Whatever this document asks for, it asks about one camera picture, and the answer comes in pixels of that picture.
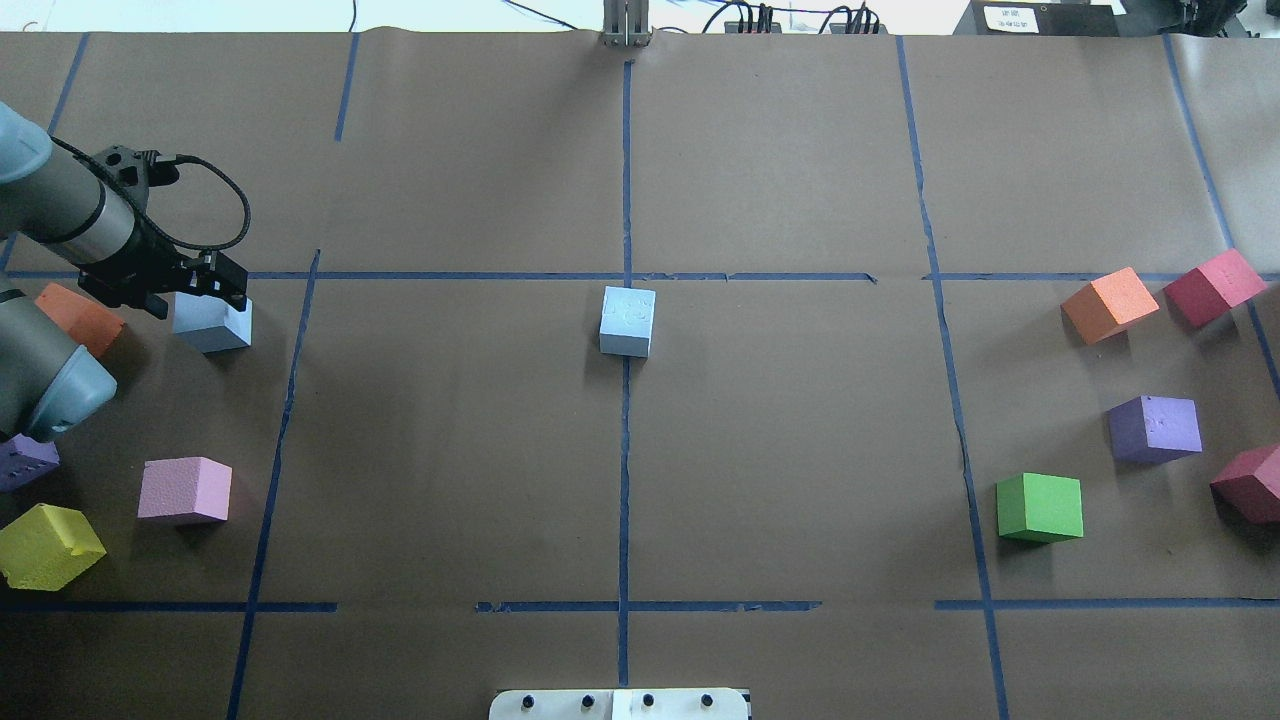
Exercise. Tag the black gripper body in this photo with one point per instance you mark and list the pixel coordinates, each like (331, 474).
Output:
(148, 262)

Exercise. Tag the light blue foam block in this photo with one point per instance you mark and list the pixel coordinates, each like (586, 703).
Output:
(210, 324)
(626, 324)

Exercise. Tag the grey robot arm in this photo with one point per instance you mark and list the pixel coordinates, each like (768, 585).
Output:
(89, 210)

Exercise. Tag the orange foam block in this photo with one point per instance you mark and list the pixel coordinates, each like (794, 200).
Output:
(1109, 305)
(86, 322)

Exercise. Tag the pink foam block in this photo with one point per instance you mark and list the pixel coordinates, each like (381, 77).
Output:
(185, 491)

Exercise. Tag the purple foam block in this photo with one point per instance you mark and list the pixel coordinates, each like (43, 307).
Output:
(1154, 429)
(24, 459)

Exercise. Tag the yellow foam block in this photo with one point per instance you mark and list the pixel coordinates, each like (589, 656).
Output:
(48, 547)

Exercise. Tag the black box with label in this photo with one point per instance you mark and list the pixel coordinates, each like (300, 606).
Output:
(1038, 18)

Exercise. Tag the green foam block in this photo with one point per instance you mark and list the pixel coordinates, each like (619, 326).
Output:
(1039, 508)

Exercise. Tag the dark red foam block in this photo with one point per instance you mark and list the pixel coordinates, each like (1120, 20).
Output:
(1213, 288)
(1250, 484)

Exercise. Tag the aluminium frame post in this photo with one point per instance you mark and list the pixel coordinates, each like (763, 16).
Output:
(626, 23)

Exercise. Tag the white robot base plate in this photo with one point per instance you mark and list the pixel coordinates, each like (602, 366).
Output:
(623, 703)

